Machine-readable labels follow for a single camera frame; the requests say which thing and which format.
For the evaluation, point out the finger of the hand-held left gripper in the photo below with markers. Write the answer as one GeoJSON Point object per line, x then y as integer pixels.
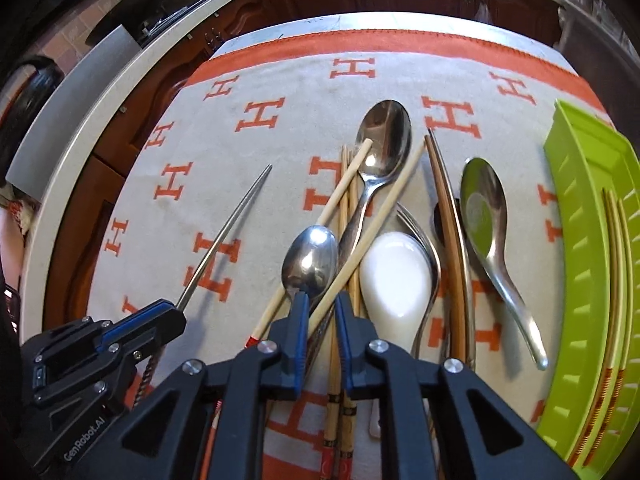
{"type": "Point", "coordinates": [135, 317]}
{"type": "Point", "coordinates": [155, 332]}

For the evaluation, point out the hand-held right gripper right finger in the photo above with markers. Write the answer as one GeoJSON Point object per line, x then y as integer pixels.
{"type": "Point", "coordinates": [345, 340]}

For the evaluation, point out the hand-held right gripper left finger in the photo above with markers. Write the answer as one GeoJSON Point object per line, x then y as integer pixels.
{"type": "Point", "coordinates": [300, 330]}

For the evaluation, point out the medium steel spoon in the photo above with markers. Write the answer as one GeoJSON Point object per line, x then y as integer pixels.
{"type": "Point", "coordinates": [310, 260]}

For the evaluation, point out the brown wooden chopstick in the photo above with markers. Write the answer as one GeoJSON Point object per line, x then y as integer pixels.
{"type": "Point", "coordinates": [451, 260]}

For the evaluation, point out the steel soup spoon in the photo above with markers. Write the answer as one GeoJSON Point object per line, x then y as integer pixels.
{"type": "Point", "coordinates": [482, 210]}

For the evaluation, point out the large steel spoon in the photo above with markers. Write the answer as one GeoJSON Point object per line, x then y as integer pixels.
{"type": "Point", "coordinates": [385, 130]}

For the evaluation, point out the green plastic tray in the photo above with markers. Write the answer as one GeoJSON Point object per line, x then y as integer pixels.
{"type": "Point", "coordinates": [575, 260]}

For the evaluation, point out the white ceramic spoon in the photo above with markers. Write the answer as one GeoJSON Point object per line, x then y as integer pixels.
{"type": "Point", "coordinates": [395, 280]}

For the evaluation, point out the bamboo chopstick patterned end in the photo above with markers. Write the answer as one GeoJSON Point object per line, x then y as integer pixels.
{"type": "Point", "coordinates": [354, 200]}
{"type": "Point", "coordinates": [344, 215]}

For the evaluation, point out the brown wooden chopsticks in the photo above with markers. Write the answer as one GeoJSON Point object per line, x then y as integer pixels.
{"type": "Point", "coordinates": [468, 285]}

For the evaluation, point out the bamboo chopstick red tip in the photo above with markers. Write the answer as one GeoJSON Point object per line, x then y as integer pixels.
{"type": "Point", "coordinates": [350, 175]}

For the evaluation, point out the grey metal panel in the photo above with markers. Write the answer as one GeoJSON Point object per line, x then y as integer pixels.
{"type": "Point", "coordinates": [65, 110]}

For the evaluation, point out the beige orange printed blanket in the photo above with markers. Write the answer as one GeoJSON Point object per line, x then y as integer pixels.
{"type": "Point", "coordinates": [300, 90]}

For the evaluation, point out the black round pot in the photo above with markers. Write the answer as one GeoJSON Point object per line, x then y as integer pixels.
{"type": "Point", "coordinates": [30, 95]}

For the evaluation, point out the cutlery inside tray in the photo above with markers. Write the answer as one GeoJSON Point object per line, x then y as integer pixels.
{"type": "Point", "coordinates": [616, 285]}

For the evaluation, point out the bamboo chopstick red striped end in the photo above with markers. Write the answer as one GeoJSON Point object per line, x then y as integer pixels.
{"type": "Point", "coordinates": [626, 300]}

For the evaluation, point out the black appliance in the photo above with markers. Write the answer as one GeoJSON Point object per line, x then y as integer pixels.
{"type": "Point", "coordinates": [150, 10]}

